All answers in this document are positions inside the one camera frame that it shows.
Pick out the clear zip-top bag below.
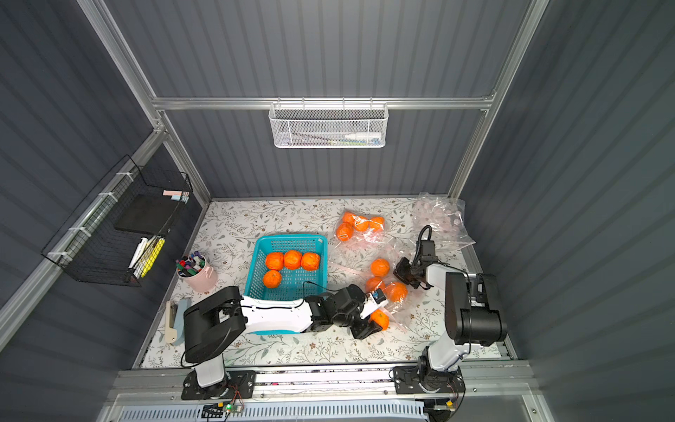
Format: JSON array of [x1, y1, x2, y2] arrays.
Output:
[[334, 210, 387, 244], [330, 237, 439, 331], [411, 192, 475, 250]]

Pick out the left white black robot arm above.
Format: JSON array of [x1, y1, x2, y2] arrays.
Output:
[[183, 284, 388, 389]]

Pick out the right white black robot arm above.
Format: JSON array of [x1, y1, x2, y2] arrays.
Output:
[[394, 224, 508, 383]]

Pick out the small bag right orange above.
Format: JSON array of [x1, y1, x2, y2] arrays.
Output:
[[368, 216, 385, 232]]

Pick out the small bag orange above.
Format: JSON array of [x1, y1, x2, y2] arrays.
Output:
[[368, 216, 385, 232], [335, 222, 354, 242], [342, 212, 369, 232]]

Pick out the small bag middle orange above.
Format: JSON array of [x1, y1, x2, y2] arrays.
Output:
[[342, 212, 369, 232]]

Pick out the small bag left orange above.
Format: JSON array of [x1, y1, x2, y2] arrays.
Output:
[[335, 222, 354, 242]]

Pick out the teal plastic basket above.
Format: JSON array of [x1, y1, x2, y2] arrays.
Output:
[[241, 234, 330, 335]]

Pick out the green led circuit board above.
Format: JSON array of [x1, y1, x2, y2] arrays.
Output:
[[200, 403, 244, 421]]

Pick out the pink pen cup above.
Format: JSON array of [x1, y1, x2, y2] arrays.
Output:
[[175, 251, 218, 294]]

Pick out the yellow marker in basket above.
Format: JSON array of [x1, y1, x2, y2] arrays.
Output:
[[135, 237, 165, 279]]

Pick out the white marker in basket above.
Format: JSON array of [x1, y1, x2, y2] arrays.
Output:
[[128, 237, 149, 269]]

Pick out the pink sticky notes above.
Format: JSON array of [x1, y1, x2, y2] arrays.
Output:
[[163, 190, 190, 203]]

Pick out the black notebook in basket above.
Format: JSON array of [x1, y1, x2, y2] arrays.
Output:
[[114, 195, 186, 237]]

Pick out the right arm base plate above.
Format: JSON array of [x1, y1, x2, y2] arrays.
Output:
[[390, 366, 466, 397]]

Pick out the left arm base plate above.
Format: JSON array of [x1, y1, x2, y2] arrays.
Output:
[[181, 369, 258, 401]]

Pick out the aluminium linear rail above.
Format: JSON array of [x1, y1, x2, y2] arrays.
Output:
[[105, 360, 541, 406]]

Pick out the white wire mesh basket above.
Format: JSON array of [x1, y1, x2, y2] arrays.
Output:
[[268, 102, 390, 149]]

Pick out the black wire wall basket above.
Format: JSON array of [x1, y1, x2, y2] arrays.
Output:
[[41, 156, 193, 287]]

